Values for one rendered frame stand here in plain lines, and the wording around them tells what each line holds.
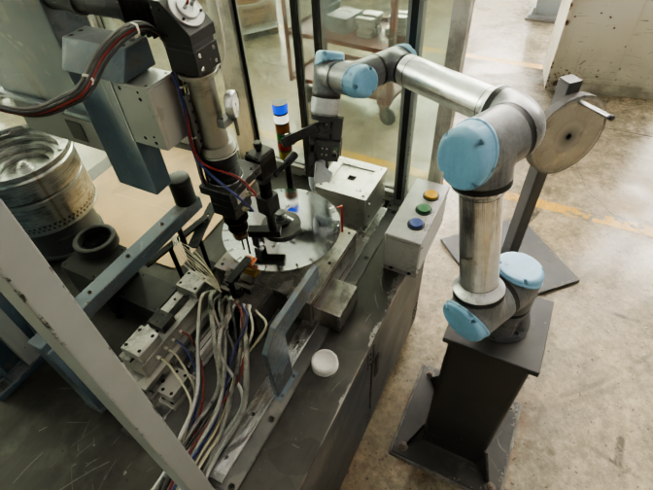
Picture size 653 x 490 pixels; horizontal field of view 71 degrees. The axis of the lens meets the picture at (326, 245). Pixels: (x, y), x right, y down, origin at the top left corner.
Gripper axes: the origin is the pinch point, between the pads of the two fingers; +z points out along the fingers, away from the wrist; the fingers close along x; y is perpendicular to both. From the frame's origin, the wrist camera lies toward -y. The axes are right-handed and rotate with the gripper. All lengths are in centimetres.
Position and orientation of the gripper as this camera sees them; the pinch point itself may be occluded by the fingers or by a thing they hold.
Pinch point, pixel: (311, 186)
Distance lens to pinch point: 129.1
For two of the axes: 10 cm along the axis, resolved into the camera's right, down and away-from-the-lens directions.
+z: -0.9, 9.1, 4.1
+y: 9.9, 1.4, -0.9
